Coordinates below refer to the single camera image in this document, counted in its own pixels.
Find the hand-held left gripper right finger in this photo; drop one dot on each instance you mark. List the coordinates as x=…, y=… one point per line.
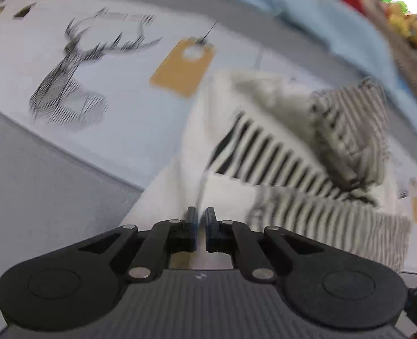
x=209, y=220

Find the light blue blanket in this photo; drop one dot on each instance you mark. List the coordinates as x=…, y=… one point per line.
x=317, y=14

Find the deer printed bed sheet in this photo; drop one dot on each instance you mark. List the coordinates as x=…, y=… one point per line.
x=123, y=77

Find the black white striped shirt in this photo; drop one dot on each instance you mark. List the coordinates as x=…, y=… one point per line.
x=282, y=155

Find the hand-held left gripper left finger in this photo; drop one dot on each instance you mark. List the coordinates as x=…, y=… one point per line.
x=193, y=220

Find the yellow plush toy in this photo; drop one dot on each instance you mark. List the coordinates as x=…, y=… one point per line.
x=411, y=28

